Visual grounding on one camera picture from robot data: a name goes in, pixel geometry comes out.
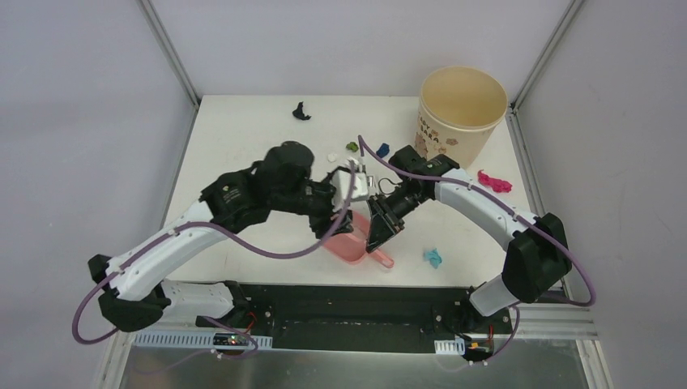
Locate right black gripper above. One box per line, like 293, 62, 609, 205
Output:
367, 185, 429, 253

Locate pink plastic dustpan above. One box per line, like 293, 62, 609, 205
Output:
323, 211, 395, 269

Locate light blue paper scrap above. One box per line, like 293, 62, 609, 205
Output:
423, 249, 442, 269

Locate magenta paper scrap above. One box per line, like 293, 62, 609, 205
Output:
477, 170, 513, 193

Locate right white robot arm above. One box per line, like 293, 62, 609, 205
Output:
366, 146, 572, 332

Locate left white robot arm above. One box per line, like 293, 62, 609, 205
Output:
88, 141, 365, 332

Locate green paper scrap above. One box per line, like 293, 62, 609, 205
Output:
345, 142, 360, 152

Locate dark blue paper scrap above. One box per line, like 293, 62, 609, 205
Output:
375, 143, 390, 159

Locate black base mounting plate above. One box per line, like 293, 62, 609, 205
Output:
217, 281, 514, 354

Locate black paper scrap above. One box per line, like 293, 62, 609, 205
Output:
292, 101, 311, 121

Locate beige cartoon paper bucket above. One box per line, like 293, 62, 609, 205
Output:
414, 66, 509, 168

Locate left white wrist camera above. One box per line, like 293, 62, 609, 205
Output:
325, 157, 372, 211

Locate right white cable duct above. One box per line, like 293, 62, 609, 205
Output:
433, 338, 466, 356

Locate white cable duct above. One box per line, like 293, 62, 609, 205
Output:
133, 330, 272, 351
433, 338, 466, 356

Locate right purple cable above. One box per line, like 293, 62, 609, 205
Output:
357, 135, 598, 371

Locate purple cable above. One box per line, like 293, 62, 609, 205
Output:
357, 135, 598, 371
71, 158, 360, 361

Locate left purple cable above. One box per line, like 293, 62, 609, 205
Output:
71, 158, 360, 361

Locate left white cable duct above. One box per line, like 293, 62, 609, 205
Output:
133, 330, 272, 351

